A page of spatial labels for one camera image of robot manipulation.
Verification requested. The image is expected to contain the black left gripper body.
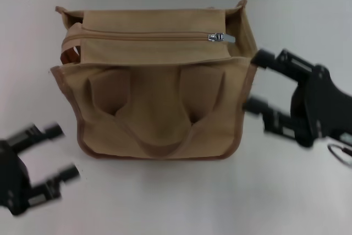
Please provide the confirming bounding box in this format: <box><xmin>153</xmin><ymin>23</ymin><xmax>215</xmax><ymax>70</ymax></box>
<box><xmin>0</xmin><ymin>138</ymin><xmax>31</xmax><ymax>216</ymax></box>

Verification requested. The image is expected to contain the right gripper cable with plugs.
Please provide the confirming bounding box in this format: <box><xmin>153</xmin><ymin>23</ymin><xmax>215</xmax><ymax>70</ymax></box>
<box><xmin>327</xmin><ymin>140</ymin><xmax>352</xmax><ymax>168</ymax></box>

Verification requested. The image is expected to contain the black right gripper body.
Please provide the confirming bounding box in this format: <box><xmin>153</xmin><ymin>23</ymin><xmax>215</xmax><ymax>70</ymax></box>
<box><xmin>290</xmin><ymin>64</ymin><xmax>352</xmax><ymax>148</ymax></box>

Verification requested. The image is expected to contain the silver metal zipper pull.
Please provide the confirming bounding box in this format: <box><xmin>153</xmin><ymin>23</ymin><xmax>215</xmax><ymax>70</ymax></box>
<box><xmin>206</xmin><ymin>32</ymin><xmax>237</xmax><ymax>44</ymax></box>

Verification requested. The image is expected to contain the khaki canvas food bag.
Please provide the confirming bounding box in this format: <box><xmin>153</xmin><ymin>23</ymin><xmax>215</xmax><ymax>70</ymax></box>
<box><xmin>51</xmin><ymin>0</ymin><xmax>258</xmax><ymax>162</ymax></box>

